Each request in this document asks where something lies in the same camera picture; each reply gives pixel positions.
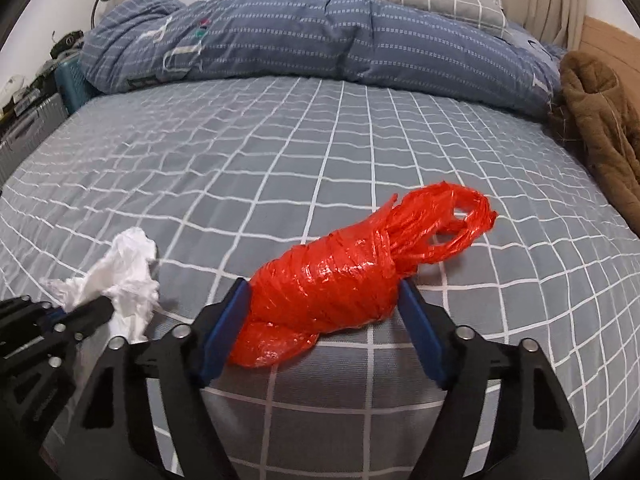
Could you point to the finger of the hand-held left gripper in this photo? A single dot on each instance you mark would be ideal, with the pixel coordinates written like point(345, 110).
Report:
point(92, 312)
point(55, 317)

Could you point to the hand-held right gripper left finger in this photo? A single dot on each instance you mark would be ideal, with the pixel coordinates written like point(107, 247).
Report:
point(220, 340)

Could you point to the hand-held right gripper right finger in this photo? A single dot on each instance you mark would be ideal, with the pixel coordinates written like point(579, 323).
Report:
point(422, 340)

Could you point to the white tissue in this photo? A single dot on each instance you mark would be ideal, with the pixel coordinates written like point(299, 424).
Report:
point(130, 270)

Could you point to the red plastic bag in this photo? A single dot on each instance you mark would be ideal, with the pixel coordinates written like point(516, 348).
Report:
point(330, 290)

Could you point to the silver suitcase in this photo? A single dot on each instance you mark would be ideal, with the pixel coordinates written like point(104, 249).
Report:
point(30, 130)

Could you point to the grey checked bed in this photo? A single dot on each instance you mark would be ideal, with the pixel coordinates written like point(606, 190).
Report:
point(300, 160)

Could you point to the teal suitcase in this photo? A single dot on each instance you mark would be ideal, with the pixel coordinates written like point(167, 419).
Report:
point(72, 85)

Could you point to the white round device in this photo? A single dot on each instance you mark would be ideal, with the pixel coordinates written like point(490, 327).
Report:
point(11, 85)

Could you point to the black device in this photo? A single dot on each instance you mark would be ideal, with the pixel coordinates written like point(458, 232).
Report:
point(67, 40)

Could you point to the brown fleece coat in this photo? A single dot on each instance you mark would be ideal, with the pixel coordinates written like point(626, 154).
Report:
point(600, 125)

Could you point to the blue striped quilt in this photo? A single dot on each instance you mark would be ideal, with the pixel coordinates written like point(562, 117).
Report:
point(325, 40)

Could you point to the light blue pillow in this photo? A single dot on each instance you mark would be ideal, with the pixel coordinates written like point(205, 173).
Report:
point(525, 40)

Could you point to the wooden headboard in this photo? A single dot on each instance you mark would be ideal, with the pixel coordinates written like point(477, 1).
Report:
point(615, 40)

